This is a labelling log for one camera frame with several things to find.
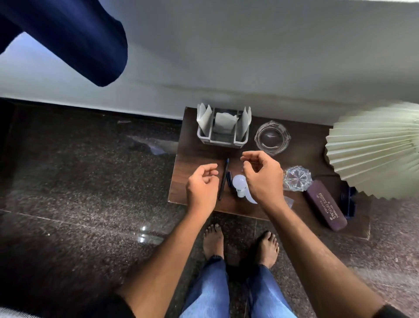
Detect person's right foot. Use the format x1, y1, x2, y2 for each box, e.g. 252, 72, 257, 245
256, 231, 280, 269

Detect dark blue lamp base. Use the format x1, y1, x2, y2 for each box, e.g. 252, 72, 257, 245
340, 186, 358, 219

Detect black pen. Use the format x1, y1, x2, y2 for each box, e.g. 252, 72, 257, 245
218, 158, 230, 201

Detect dark blue curtain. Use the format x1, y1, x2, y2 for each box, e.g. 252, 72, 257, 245
0, 0, 128, 88

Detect pleated cream lampshade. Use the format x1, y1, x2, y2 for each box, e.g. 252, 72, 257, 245
325, 102, 419, 200

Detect maroon eyeglasses case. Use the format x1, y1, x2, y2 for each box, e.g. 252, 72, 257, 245
305, 180, 348, 232

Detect person's left foot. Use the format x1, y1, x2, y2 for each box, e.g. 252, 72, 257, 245
203, 224, 225, 260

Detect person's left hand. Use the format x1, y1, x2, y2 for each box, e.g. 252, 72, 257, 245
185, 163, 220, 214

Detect person's right forearm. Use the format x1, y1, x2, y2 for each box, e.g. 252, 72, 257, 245
262, 197, 387, 318

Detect person's right leg blue jeans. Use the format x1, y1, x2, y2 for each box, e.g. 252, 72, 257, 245
246, 264, 298, 318

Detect white light bulb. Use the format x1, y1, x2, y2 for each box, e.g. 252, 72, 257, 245
232, 174, 248, 198

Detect person's foot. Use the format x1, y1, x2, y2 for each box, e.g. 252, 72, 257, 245
203, 224, 225, 260
256, 231, 280, 269

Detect person's left leg blue jeans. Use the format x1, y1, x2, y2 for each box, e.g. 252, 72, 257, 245
179, 256, 230, 318

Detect faceted crystal glass ornament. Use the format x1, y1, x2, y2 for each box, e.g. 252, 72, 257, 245
283, 166, 312, 192

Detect person's black left sleeve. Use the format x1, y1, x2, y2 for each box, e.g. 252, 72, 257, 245
93, 290, 136, 318

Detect person's black sleeve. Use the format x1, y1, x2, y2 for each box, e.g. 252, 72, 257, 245
373, 304, 410, 318
93, 290, 136, 318

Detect white napkin holder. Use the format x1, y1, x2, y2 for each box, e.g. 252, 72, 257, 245
197, 110, 250, 149

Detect white folded napkin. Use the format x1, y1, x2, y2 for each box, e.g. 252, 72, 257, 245
197, 103, 213, 137
213, 112, 239, 134
236, 106, 252, 142

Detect person's black right sleeve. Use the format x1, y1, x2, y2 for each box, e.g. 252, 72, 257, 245
373, 304, 410, 318

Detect person's leg blue jeans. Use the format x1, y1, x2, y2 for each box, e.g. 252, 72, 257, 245
179, 256, 230, 318
246, 264, 298, 318

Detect person's right hand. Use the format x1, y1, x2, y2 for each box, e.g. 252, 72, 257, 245
240, 151, 285, 206

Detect clear glass ashtray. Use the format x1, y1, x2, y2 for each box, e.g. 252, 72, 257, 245
254, 121, 291, 156

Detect person's left forearm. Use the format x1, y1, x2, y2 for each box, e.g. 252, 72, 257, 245
116, 205, 217, 318

